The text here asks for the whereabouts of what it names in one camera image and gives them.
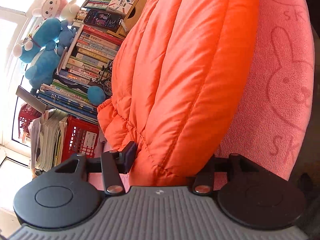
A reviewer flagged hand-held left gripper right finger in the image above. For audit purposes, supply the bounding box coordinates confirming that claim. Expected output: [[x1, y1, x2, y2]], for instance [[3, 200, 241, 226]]
[[187, 153, 284, 195]]

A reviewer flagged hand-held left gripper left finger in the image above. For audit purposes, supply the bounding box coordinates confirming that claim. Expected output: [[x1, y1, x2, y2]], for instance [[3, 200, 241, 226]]
[[37, 141, 138, 195]]

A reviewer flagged orange puffer jacket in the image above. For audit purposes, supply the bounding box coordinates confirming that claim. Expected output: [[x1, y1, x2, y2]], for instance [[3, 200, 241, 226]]
[[97, 0, 262, 187]]

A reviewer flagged large red plastic basket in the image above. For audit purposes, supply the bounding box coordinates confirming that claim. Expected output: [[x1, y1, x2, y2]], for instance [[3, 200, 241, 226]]
[[61, 115, 100, 165]]

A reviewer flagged blue pompom ball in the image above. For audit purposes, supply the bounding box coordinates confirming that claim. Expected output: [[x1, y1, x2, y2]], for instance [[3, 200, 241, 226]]
[[87, 85, 106, 106]]

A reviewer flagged miniature bicycle model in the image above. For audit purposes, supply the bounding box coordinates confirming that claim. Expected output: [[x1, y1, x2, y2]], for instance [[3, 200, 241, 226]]
[[93, 59, 115, 97]]

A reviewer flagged stack of paper workbooks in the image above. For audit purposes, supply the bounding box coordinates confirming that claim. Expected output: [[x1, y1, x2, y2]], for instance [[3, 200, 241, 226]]
[[29, 109, 70, 172]]

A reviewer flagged row of tall picture books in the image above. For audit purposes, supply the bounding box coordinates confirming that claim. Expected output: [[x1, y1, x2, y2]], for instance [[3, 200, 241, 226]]
[[37, 24, 126, 125]]

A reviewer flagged small red plastic basket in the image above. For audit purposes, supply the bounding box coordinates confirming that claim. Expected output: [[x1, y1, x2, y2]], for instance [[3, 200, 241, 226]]
[[17, 102, 43, 133]]

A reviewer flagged large blue plush toy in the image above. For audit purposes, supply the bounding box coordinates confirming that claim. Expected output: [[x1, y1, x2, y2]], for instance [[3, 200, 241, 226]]
[[13, 17, 63, 92]]

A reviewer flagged small blue plush toy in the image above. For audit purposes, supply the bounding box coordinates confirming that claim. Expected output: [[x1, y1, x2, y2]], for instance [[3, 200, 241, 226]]
[[56, 19, 77, 56]]

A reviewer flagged wooden drawer organizer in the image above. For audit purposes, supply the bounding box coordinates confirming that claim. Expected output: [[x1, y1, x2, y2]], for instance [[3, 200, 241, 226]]
[[117, 0, 158, 38]]

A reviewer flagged white printed cardboard box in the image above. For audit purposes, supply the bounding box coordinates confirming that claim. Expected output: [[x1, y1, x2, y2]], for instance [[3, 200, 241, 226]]
[[106, 0, 138, 15]]

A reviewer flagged row of thin green books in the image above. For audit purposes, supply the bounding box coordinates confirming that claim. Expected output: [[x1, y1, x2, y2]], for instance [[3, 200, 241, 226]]
[[74, 0, 118, 27]]

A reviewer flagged white pink plush toy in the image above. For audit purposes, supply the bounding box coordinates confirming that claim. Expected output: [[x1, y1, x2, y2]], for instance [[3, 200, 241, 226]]
[[31, 0, 78, 22]]

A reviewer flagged white coiled cable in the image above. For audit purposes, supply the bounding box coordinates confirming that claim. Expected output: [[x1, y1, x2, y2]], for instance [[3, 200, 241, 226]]
[[119, 18, 130, 33]]

